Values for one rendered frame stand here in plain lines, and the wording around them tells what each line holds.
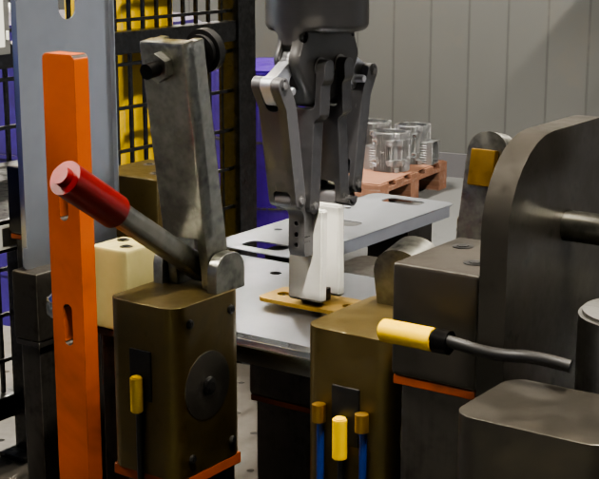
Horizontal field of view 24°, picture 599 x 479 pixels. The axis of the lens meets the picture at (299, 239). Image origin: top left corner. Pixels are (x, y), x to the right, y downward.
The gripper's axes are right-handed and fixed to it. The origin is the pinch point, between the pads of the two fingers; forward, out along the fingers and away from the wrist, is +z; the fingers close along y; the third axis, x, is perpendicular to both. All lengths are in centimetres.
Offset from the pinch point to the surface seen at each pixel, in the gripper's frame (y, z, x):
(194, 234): -15.4, -4.3, -0.9
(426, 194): 478, 105, 262
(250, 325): -6.2, 4.5, 1.5
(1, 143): 169, 34, 216
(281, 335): -7.0, 4.5, -1.8
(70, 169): -25.8, -10.1, -0.3
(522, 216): -25.5, -10.8, -29.0
